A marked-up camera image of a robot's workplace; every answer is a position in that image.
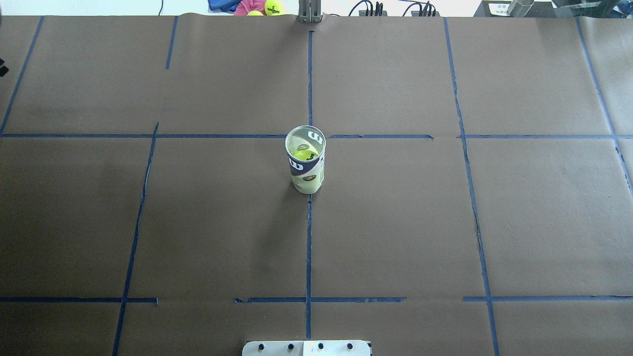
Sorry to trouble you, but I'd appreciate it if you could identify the Wilson tennis ball can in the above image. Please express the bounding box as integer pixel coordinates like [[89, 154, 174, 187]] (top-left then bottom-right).
[[284, 125, 326, 195]]

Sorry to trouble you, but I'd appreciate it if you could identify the Roland Garros tennis ball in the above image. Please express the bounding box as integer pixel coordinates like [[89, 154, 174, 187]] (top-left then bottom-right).
[[294, 149, 318, 161]]

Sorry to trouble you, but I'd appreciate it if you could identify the spare yellow tennis ball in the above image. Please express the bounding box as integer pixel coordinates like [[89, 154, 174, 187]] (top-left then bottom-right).
[[263, 0, 287, 16]]

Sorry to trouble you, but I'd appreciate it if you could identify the pink cloth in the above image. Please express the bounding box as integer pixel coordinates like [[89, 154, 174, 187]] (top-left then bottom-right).
[[233, 0, 266, 16]]

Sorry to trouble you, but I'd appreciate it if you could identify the blue cloth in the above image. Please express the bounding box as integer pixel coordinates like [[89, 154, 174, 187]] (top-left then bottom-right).
[[207, 0, 241, 13]]

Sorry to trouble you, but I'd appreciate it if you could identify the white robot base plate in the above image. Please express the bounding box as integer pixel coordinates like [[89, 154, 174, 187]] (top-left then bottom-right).
[[241, 340, 372, 356]]

